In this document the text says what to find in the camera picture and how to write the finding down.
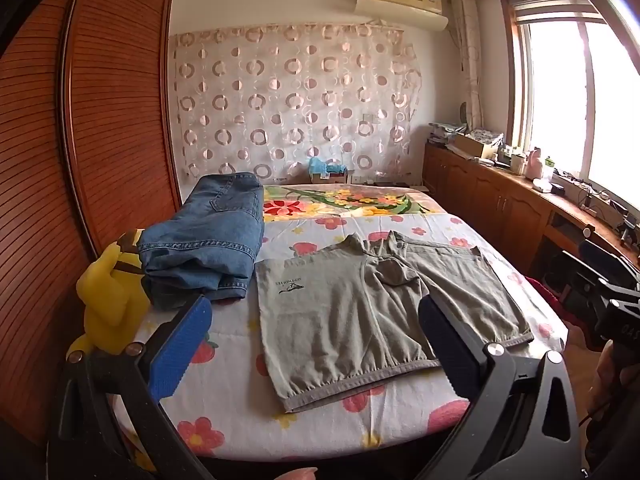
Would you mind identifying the patterned fabric bundle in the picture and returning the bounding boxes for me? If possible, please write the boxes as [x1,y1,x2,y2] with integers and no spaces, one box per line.
[462,127,505,145]

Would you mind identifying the blue jeans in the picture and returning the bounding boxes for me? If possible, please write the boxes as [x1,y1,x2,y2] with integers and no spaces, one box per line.
[136,172,266,310]

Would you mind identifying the pile of papers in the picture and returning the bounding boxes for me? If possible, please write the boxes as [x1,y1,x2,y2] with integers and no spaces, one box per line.
[427,121,468,147]

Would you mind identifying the bed with floral sheet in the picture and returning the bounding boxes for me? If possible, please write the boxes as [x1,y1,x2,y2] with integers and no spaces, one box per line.
[107,212,571,471]

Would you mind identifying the small printed box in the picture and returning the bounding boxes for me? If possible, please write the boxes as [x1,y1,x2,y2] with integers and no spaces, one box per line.
[310,167,349,184]

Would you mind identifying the window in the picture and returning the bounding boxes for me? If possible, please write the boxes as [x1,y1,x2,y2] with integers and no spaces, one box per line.
[500,0,640,221]

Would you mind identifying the wooden cabinet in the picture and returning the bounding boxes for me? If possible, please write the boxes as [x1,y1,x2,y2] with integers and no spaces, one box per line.
[422,140,640,286]

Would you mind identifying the grey-green pants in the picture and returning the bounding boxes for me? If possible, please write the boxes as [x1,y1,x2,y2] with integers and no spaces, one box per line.
[254,230,535,413]

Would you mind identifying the pink floral blanket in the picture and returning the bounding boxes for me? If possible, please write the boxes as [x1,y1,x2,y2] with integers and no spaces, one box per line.
[260,183,446,223]

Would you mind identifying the wooden slatted wardrobe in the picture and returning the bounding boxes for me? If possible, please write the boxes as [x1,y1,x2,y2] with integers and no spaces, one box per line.
[0,0,183,451]

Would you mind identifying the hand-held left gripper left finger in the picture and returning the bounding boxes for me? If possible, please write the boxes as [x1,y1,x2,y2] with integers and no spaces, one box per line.
[47,294,221,480]

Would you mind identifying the patterned window curtain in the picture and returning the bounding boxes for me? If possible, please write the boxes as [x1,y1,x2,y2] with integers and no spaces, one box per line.
[449,0,483,131]

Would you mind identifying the person's right hand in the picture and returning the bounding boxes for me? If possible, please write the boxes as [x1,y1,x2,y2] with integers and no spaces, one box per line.
[586,340,622,414]

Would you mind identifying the red cloth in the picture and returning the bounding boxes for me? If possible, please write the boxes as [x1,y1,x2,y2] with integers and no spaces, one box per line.
[532,275,571,321]

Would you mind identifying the cardboard box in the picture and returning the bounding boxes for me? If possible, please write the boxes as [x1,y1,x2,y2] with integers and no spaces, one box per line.
[452,132,501,158]

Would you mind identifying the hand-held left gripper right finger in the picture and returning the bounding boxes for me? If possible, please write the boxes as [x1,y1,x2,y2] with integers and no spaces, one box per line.
[410,294,583,480]

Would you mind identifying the circle-patterned sheer curtain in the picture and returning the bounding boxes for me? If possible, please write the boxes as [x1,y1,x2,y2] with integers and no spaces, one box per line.
[170,22,423,183]

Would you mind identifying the yellow plush toy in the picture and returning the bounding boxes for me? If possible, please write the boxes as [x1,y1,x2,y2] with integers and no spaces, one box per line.
[65,227,153,361]

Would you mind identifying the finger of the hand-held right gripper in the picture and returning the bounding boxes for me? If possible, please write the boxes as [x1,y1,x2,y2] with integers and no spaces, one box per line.
[559,251,626,306]
[579,239,640,286]

